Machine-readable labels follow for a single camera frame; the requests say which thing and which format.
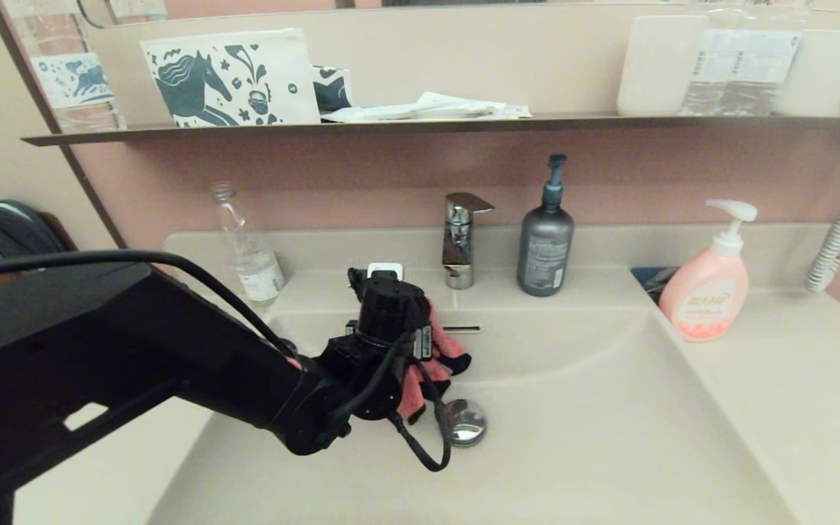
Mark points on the wall mirror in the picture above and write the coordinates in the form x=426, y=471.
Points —
x=464, y=3

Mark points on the white paper packets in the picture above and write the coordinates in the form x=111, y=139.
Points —
x=426, y=109

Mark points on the grey pump bottle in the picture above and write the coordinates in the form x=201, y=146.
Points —
x=544, y=255

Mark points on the clear plastic water bottle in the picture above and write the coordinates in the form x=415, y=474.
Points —
x=254, y=264

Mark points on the chrome lever faucet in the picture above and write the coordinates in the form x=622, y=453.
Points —
x=456, y=240

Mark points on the beige wash basin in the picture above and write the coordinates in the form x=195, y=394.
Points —
x=609, y=452

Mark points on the brown wall shelf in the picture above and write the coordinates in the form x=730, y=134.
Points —
x=391, y=127

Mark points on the dark grey slipper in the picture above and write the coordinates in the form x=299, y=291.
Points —
x=22, y=230

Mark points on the pink fluffy cleaning cloth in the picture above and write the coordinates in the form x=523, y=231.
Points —
x=445, y=346

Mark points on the white horse print pouch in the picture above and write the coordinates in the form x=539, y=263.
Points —
x=229, y=80

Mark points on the labelled water bottle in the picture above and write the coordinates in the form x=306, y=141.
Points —
x=772, y=69
x=717, y=69

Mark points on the pink soap pump bottle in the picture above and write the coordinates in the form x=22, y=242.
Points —
x=704, y=292

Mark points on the small dark print pouch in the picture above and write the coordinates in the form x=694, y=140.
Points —
x=332, y=91

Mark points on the dark blue flat packet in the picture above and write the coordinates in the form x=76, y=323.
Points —
x=648, y=281

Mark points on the brown fabric slipper holder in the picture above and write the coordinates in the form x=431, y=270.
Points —
x=63, y=237

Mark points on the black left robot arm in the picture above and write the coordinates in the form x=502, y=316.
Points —
x=135, y=343

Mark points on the chrome sink drain stopper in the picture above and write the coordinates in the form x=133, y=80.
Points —
x=467, y=426

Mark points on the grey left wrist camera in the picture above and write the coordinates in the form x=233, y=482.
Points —
x=385, y=270

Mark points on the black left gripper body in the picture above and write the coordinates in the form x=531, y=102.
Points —
x=424, y=343

